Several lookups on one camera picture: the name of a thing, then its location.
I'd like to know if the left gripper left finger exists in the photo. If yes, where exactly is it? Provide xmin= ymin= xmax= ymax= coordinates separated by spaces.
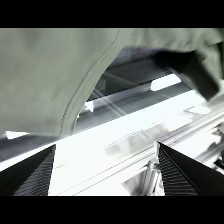
xmin=0 ymin=143 xmax=57 ymax=197

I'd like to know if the green T-shirt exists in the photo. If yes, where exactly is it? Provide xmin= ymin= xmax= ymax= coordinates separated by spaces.
xmin=0 ymin=28 xmax=224 ymax=138

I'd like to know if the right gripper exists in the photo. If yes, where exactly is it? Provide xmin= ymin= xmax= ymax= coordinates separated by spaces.
xmin=153 ymin=49 xmax=222 ymax=102

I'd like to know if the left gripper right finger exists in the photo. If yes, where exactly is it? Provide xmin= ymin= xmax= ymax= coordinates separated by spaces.
xmin=156 ymin=140 xmax=224 ymax=197

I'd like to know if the silver frame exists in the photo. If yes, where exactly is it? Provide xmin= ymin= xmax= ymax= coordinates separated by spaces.
xmin=121 ymin=99 xmax=224 ymax=197

